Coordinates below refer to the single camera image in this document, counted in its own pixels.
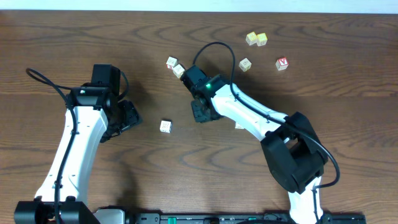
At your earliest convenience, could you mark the white block with drawing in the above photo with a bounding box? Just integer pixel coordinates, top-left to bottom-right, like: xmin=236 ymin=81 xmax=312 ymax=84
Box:
xmin=235 ymin=123 xmax=244 ymax=129

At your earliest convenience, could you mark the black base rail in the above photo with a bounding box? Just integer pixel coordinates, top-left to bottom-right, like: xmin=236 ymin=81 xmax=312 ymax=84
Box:
xmin=93 ymin=206 xmax=367 ymax=224

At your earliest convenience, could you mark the white block with red side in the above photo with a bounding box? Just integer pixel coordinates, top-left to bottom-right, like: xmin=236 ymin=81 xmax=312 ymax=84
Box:
xmin=166 ymin=57 xmax=178 ymax=70

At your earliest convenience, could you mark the yellow block right of pair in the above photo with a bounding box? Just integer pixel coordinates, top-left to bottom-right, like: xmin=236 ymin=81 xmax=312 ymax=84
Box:
xmin=256 ymin=33 xmax=268 ymax=47

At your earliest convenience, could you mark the white block with yellow side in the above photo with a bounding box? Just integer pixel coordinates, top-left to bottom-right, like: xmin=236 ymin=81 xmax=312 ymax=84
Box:
xmin=172 ymin=64 xmax=185 ymax=79

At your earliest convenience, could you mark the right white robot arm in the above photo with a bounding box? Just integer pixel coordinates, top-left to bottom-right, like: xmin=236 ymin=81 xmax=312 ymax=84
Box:
xmin=182 ymin=73 xmax=329 ymax=223

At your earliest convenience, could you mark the red letter block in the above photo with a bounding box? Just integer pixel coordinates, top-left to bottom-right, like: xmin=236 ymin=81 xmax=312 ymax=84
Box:
xmin=275 ymin=57 xmax=289 ymax=71

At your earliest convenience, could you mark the cream block near top centre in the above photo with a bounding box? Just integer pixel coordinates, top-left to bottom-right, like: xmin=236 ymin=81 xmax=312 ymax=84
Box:
xmin=239 ymin=58 xmax=252 ymax=72

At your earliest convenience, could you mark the yellow block of pair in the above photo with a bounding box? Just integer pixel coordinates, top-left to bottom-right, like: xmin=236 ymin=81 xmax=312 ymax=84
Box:
xmin=246 ymin=32 xmax=257 ymax=45
xmin=256 ymin=33 xmax=268 ymax=47

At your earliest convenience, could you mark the yellow block left of pair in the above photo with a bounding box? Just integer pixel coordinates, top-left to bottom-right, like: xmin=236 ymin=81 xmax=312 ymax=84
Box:
xmin=246 ymin=32 xmax=257 ymax=45

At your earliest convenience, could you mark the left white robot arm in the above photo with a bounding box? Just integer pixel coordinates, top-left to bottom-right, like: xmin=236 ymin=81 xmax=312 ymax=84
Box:
xmin=14 ymin=86 xmax=142 ymax=223

